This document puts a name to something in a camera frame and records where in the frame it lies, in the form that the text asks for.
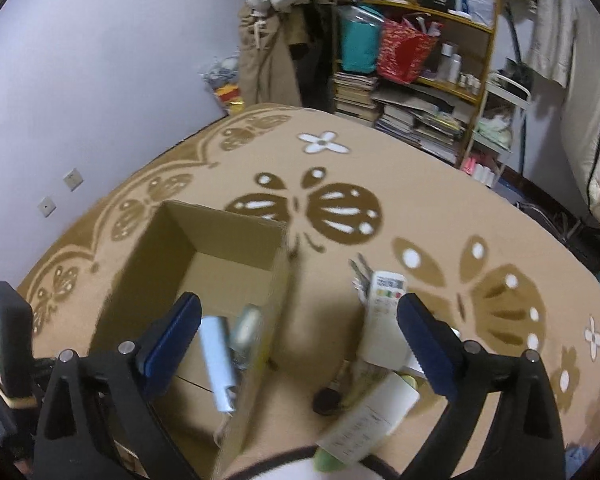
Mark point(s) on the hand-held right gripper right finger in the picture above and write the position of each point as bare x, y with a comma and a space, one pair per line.
427, 345

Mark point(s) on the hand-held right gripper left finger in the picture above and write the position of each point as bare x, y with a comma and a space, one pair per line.
172, 345

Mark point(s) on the white remote control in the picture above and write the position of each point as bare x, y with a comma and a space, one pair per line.
382, 320

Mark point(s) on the brown cardboard box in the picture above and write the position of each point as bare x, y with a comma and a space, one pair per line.
145, 260

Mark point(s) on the white printed packet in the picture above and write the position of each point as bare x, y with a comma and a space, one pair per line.
370, 420

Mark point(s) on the green oval case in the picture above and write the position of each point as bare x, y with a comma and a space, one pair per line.
330, 462

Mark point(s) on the silver-blue tube in box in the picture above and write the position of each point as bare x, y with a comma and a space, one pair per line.
217, 360

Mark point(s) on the grey-green oval object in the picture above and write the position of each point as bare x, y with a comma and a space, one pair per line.
246, 330

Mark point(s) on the key bunch with carabiner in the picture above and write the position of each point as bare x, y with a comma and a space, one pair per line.
360, 275

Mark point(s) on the black round object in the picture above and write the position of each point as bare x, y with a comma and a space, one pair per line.
326, 401

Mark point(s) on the tan printed blanket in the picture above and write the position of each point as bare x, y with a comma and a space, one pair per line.
405, 200

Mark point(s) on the dark folding rack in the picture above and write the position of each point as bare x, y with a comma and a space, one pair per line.
550, 220

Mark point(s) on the blue cloth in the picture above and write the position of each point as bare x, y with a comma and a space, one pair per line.
575, 460

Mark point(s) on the pile of magazines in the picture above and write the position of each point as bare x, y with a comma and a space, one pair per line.
420, 127

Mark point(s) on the white metal cart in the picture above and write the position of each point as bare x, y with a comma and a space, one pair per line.
500, 115

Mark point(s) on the stack of old books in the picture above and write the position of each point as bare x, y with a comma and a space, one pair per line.
352, 97

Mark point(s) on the pile of small clutter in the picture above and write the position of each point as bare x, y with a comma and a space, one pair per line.
225, 80

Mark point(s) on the group of white bottles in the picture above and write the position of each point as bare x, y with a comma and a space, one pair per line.
452, 65

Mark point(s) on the red patterned bag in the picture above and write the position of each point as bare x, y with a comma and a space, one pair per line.
405, 50

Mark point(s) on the beige hanging pants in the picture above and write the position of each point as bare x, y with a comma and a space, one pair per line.
260, 60

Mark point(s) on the black hanging clothing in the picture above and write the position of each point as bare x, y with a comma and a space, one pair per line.
312, 60

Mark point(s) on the teal bag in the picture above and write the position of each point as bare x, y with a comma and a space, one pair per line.
357, 42

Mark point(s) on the wooden shelf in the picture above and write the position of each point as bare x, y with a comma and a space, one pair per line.
472, 25

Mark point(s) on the cream hanging cloth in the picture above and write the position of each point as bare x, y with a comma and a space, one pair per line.
555, 25

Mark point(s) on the white wall socket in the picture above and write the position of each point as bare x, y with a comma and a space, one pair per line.
73, 179
46, 206

